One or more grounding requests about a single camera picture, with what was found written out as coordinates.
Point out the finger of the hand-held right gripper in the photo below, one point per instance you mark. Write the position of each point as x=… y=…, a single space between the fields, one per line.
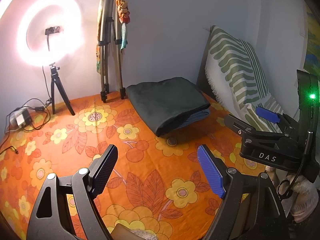
x=240 y=125
x=267 y=113

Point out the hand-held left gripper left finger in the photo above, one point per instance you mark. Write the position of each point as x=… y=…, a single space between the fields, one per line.
x=103 y=170

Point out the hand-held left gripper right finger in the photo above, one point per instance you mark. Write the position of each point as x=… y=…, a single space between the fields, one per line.
x=210 y=172

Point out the dark green pants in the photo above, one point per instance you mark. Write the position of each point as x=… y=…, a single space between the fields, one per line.
x=165 y=100

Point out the person's right hand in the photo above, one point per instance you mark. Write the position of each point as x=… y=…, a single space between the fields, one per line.
x=305 y=200

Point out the orange floral bedsheet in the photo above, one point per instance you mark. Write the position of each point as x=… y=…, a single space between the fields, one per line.
x=140 y=170

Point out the green striped white pillow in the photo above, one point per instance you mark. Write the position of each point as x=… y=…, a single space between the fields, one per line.
x=232 y=62

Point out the grey power adapter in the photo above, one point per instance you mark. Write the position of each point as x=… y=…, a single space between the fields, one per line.
x=22 y=117

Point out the small black tripod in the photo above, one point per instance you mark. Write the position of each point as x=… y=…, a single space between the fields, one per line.
x=55 y=80

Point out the floral patterned cloth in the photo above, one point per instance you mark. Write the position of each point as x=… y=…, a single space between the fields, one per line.
x=98 y=60

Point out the tall folded metal tripod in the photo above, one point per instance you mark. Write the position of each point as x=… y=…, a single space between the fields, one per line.
x=106 y=42

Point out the knotted colourful cloth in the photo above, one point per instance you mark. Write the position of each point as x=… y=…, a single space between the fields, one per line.
x=122 y=12

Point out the colourful wall poster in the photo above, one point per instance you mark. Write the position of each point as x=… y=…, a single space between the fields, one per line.
x=312 y=55

